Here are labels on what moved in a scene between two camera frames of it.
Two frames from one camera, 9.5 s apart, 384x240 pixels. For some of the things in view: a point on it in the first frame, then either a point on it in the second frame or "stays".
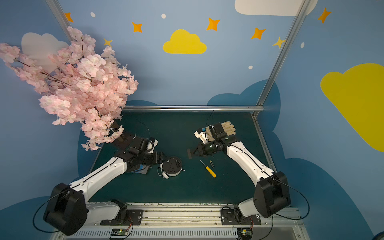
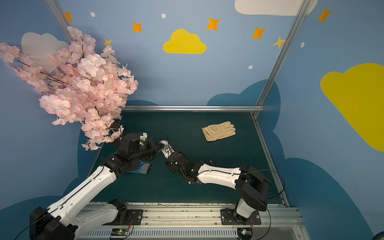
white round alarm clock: (172, 166) -> (167, 150)
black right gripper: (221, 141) -> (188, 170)
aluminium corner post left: (57, 10) stays
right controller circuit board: (244, 233) stays
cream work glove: (227, 126) stays
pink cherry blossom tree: (82, 86) stays
